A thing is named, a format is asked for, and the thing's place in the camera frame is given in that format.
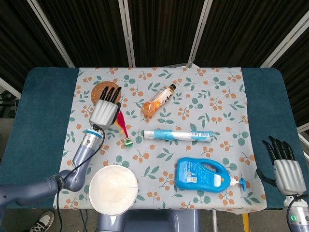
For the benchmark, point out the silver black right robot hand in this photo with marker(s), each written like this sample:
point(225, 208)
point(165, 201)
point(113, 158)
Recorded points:
point(288, 175)

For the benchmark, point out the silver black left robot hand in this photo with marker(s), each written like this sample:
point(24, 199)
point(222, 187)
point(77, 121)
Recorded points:
point(102, 112)

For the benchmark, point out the colourful feather shuttlecock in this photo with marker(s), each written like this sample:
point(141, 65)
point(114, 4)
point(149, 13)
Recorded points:
point(122, 124)

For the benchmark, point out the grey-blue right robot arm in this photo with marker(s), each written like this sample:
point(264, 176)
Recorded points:
point(299, 215)

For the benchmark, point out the leaf and berry patterned tablecloth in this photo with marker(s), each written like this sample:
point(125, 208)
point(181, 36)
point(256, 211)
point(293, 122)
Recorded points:
point(169, 77)

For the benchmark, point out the round woven rattan coaster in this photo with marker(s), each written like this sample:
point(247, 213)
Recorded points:
point(97, 93)

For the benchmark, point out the orange drink plastic bottle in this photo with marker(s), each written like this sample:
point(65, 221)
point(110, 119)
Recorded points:
point(157, 101)

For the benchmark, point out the dark teal table cover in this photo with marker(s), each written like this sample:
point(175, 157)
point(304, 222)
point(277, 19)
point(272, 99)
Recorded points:
point(46, 116)

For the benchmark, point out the yellow strip under table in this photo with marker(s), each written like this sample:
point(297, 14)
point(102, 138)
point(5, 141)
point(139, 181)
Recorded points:
point(245, 223)

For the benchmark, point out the clear plastic wrap roll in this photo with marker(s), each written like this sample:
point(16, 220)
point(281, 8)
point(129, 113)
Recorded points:
point(178, 135)

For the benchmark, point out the blue detergent pump bottle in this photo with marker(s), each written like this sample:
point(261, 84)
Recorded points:
point(200, 176)

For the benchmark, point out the dark folding screen white frames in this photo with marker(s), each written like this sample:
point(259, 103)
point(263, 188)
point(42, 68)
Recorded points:
point(164, 29)

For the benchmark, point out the grey-blue robot torso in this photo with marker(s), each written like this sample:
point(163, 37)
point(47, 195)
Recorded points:
point(149, 221)

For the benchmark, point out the black and white sneaker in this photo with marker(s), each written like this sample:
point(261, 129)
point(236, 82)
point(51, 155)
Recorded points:
point(42, 222)

